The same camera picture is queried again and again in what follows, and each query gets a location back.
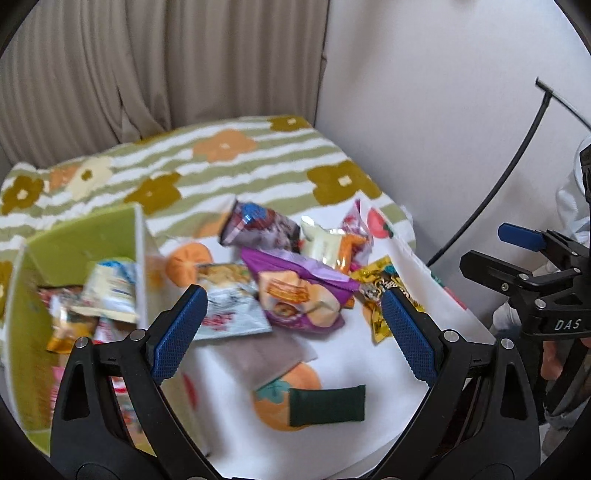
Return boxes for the silver grey snack bag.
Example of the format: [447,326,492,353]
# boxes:
[193,263,271,342]

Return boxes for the shrimp flakes snack bag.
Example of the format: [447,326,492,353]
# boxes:
[72,258,138,324]

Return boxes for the yellow brown snack bag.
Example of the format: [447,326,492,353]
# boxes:
[351,255,426,345]

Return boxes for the cream orange snack bag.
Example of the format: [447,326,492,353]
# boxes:
[301,216,368,274]

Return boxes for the purple snack bag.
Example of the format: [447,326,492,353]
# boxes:
[240,248,360,335]

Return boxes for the person's right hand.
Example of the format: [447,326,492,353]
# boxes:
[540,340,567,381]

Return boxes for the person's white clothing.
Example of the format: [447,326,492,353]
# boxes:
[490,137,590,335]

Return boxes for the dark green snack bar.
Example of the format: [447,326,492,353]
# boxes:
[288,385,366,428]

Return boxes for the white persimmon print cloth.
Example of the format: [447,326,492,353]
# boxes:
[146,193,494,479]

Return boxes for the green cardboard storage box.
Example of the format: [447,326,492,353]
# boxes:
[4,205,178,453]

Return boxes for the dark blue red snack bag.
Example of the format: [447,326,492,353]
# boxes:
[218,200,301,253]

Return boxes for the green striped floral blanket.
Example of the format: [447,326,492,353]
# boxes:
[0,115,417,365]

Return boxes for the beige pleated curtain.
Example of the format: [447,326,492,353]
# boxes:
[1,1,329,170]

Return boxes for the black curved cable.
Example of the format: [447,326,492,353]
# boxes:
[424,78,591,269]

